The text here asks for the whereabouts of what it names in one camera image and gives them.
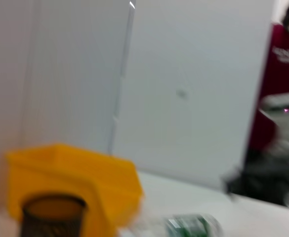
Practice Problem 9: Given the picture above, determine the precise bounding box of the clear green-label water bottle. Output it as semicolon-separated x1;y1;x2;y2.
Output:
134;213;224;237

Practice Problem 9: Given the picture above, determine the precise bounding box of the black mesh pen holder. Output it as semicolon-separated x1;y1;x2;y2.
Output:
19;195;88;237

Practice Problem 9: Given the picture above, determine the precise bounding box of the yellow plastic bin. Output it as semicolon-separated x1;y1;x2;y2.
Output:
5;142;145;235

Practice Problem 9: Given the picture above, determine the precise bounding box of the person in red shirt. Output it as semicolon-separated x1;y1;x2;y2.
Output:
245;0;289;210

